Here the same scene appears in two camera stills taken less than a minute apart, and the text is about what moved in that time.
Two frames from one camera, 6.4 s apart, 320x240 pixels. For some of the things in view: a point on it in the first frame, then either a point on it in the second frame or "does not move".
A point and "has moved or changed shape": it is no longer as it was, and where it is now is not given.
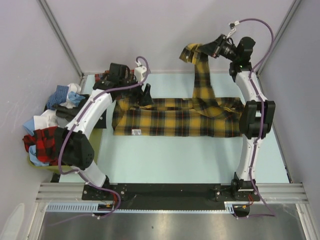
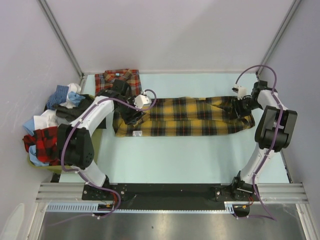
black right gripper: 212,48 to 237,107
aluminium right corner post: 289,16 does not move
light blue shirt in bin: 75,99 does not move
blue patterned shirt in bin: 59,97 does not move
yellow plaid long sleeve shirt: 205,115 has moved or changed shape
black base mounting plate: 168,197 does not move
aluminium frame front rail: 51,193 does not move
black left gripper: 143,98 to 129,119
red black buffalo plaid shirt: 47,143 does not move
